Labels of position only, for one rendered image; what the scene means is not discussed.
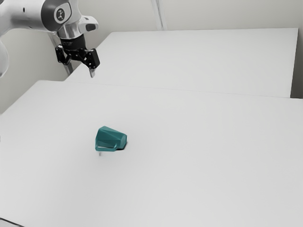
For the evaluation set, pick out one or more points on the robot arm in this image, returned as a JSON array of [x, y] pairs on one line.
[[28, 16]]

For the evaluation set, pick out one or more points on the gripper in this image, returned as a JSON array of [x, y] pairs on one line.
[[72, 45]]

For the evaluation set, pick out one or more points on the teal faceted mug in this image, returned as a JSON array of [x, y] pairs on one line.
[[109, 139]]

